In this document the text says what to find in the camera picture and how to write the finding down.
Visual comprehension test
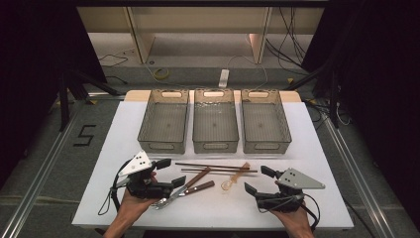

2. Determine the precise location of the black cable bundle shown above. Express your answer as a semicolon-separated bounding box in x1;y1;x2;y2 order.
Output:
265;6;310;75

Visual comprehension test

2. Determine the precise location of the hand-held gripper cable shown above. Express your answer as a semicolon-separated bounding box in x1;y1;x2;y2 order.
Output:
257;192;321;232
97;160;133;217

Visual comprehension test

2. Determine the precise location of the white power strip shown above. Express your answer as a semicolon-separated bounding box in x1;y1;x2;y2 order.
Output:
218;68;231;89

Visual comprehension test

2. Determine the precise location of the left hand-held gripper cable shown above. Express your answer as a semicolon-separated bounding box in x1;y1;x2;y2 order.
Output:
97;160;133;217

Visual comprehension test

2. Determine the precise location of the person's right hand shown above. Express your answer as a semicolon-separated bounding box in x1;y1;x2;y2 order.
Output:
270;205;316;238

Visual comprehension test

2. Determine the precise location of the black curtain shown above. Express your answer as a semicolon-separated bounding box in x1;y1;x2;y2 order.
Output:
301;0;420;229
0;0;107;186

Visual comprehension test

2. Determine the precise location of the metal floor rail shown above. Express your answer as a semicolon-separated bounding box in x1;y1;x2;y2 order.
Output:
0;108;80;238
325;118;394;238

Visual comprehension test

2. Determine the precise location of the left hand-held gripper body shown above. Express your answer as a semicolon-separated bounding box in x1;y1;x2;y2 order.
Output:
112;150;176;200

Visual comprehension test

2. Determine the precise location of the wooden handled metal fork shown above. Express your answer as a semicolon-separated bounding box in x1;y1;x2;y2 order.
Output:
152;179;216;211

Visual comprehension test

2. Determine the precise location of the wooden handled table knife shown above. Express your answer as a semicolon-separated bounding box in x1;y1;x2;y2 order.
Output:
166;167;212;202

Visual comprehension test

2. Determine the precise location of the person's left hand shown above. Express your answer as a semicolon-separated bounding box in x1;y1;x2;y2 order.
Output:
116;172;158;223

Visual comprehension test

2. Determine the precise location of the right hand-held gripper cable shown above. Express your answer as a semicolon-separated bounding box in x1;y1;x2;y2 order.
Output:
257;192;321;232

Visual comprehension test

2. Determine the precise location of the beige wooden shelf unit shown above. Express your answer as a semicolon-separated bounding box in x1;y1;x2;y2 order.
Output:
76;6;326;65

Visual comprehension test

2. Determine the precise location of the black metal stand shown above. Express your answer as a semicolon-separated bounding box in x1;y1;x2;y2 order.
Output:
286;62;341;128
58;70;123;132

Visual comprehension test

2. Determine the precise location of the translucent amber plastic spoon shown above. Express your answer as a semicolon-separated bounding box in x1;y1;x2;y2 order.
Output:
220;162;252;192

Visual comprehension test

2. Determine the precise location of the grey translucent plastic basket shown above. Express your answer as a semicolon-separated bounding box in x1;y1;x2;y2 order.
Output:
241;88;293;155
137;88;191;155
191;87;240;155

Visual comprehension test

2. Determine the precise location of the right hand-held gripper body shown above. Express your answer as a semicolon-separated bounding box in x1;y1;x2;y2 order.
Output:
256;167;327;213

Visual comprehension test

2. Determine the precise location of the white cable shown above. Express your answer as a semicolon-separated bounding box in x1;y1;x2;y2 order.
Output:
227;54;269;91

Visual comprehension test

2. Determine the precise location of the thin black floor cable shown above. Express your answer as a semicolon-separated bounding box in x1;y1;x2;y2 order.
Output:
98;49;129;68

